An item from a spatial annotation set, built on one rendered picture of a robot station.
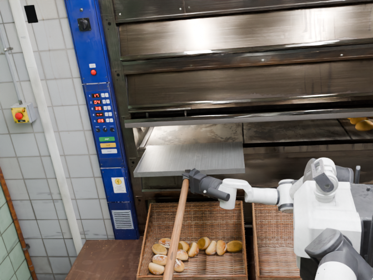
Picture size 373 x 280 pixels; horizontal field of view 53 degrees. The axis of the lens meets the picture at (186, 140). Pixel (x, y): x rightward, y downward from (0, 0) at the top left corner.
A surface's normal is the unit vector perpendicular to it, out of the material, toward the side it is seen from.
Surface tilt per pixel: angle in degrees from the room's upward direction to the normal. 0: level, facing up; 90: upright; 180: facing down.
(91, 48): 90
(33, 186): 90
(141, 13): 90
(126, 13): 90
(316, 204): 0
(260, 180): 70
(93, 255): 0
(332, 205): 0
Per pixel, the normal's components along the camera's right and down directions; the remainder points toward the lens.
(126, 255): -0.09, -0.91
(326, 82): -0.14, 0.07
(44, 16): -0.11, 0.41
